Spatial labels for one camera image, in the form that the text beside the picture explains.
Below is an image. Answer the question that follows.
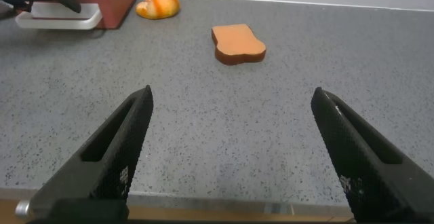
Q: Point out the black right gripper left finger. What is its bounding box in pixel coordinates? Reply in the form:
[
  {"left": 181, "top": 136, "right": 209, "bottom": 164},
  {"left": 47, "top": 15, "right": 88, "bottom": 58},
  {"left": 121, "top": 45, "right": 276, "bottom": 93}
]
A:
[{"left": 28, "top": 85, "right": 154, "bottom": 221}]

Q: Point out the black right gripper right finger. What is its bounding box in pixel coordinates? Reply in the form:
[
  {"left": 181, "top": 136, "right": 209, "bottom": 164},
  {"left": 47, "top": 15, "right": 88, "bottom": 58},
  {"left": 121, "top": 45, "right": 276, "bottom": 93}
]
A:
[{"left": 311, "top": 87, "right": 434, "bottom": 222}]

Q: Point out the red drawer with white handle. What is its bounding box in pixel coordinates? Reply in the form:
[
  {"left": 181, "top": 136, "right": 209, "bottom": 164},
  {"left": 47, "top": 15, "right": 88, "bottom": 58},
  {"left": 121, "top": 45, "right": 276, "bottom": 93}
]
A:
[{"left": 15, "top": 0, "right": 110, "bottom": 31}]

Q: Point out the orange round bread bun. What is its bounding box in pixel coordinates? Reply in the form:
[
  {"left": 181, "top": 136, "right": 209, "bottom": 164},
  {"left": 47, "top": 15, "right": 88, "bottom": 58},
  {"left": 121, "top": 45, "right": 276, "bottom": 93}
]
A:
[{"left": 135, "top": 0, "right": 181, "bottom": 20}]

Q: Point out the toast slice with brown crust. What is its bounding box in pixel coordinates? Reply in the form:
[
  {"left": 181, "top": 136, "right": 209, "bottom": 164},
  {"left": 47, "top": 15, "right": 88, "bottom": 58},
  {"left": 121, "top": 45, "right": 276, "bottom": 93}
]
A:
[{"left": 211, "top": 23, "right": 267, "bottom": 66}]

